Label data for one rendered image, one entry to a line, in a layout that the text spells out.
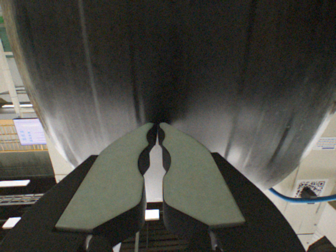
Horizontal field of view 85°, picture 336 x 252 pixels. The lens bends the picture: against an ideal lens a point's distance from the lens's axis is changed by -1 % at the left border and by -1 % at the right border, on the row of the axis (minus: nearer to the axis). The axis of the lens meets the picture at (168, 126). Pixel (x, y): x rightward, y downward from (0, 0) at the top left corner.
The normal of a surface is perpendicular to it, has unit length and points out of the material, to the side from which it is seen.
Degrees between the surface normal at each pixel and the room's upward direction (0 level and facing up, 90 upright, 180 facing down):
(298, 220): 90
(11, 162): 90
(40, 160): 90
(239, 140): 75
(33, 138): 90
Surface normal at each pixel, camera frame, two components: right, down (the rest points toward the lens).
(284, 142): 0.03, 0.60
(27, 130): 0.07, 0.37
